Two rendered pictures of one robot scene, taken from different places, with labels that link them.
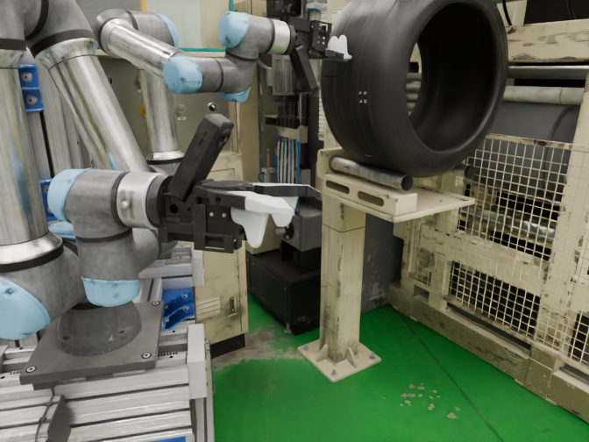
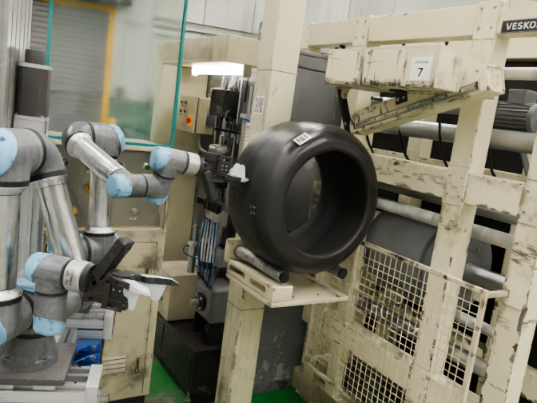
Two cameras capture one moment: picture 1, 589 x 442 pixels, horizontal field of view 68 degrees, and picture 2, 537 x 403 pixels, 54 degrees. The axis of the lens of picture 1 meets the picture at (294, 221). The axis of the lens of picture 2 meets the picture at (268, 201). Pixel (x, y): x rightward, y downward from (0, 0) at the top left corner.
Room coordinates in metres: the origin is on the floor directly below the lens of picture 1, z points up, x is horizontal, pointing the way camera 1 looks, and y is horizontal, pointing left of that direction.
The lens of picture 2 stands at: (-0.65, -0.21, 1.48)
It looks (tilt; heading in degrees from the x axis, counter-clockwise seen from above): 9 degrees down; 359
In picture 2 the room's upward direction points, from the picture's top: 8 degrees clockwise
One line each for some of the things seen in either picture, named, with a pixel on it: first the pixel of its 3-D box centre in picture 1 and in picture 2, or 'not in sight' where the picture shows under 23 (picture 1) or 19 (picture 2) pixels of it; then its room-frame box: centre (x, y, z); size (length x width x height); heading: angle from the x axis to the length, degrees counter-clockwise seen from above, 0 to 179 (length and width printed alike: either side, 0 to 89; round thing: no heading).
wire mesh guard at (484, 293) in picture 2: (508, 238); (377, 333); (1.43, -0.75, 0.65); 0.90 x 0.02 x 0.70; 32
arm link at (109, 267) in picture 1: (116, 259); (54, 307); (0.59, 0.26, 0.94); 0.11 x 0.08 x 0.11; 166
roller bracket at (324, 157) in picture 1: (364, 158); (266, 249); (1.60, -0.26, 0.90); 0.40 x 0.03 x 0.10; 122
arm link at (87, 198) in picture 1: (97, 199); (52, 271); (0.58, 0.27, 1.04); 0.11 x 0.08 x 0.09; 76
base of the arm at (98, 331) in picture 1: (97, 310); (30, 341); (0.74, 0.38, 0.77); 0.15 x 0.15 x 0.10
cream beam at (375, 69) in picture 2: not in sight; (397, 71); (1.50, -0.67, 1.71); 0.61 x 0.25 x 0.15; 32
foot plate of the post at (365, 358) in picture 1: (338, 351); not in sight; (1.65, -0.20, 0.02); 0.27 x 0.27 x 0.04; 32
